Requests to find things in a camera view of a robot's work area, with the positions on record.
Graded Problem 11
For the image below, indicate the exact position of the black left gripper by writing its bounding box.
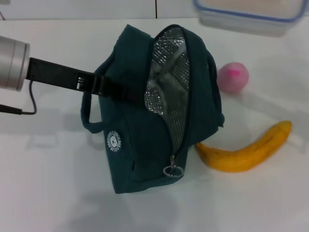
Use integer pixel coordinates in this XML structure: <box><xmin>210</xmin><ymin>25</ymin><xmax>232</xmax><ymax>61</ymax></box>
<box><xmin>25</xmin><ymin>57</ymin><xmax>143</xmax><ymax>103</ymax></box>

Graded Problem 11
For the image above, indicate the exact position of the dark teal insulated lunch bag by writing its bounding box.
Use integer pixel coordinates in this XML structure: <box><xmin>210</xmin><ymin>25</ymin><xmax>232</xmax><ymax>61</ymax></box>
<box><xmin>81</xmin><ymin>23</ymin><xmax>225</xmax><ymax>195</ymax></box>

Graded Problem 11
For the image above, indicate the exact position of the pink round fruit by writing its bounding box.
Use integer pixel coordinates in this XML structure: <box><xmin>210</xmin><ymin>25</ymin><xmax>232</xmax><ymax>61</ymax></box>
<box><xmin>218</xmin><ymin>61</ymin><xmax>250</xmax><ymax>93</ymax></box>

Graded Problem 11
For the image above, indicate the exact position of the yellow banana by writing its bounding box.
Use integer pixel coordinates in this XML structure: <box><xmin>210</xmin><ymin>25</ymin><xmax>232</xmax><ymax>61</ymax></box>
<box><xmin>195</xmin><ymin>120</ymin><xmax>293</xmax><ymax>173</ymax></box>

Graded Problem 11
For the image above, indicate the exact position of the clear plastic food container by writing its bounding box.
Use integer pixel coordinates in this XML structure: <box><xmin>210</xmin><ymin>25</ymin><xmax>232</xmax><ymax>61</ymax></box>
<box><xmin>193</xmin><ymin>0</ymin><xmax>309</xmax><ymax>37</ymax></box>

